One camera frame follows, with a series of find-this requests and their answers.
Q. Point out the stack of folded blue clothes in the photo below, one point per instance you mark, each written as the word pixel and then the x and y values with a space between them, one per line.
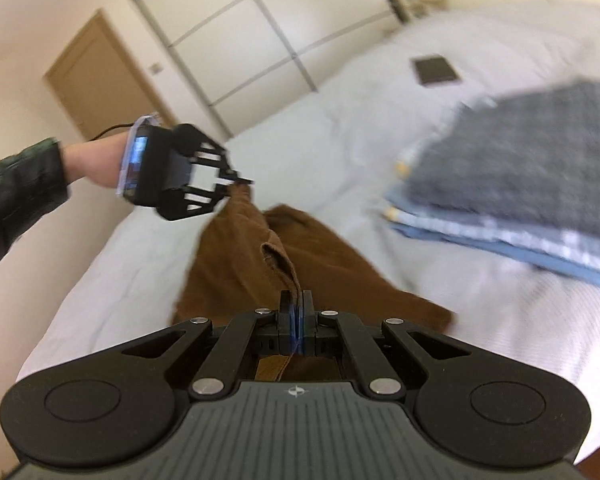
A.
pixel 540 245

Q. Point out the blue folded garment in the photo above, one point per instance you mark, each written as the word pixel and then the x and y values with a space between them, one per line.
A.
pixel 555 267

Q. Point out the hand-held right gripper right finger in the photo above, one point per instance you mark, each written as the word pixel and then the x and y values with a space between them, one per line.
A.
pixel 305 320

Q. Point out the person's left forearm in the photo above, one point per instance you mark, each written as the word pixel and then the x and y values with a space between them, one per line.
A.
pixel 20 195

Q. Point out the white panelled wardrobe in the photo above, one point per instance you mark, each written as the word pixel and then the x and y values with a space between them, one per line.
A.
pixel 260 35

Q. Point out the brown garment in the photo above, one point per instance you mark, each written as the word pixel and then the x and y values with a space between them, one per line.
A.
pixel 320 260

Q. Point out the black smartphone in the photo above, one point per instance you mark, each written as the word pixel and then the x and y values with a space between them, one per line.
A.
pixel 436 71

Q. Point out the grey folded garment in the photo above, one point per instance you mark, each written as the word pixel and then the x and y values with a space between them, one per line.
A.
pixel 520 160

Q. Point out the bed with white sheet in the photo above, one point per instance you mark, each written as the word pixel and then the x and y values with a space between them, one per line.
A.
pixel 145 260

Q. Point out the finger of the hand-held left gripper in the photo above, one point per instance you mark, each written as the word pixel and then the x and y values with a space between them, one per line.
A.
pixel 207 200
pixel 220 160

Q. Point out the wooden door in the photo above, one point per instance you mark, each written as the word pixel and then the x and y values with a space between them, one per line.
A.
pixel 105 80

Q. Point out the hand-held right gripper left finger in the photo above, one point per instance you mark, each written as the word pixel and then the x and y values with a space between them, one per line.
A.
pixel 287 320

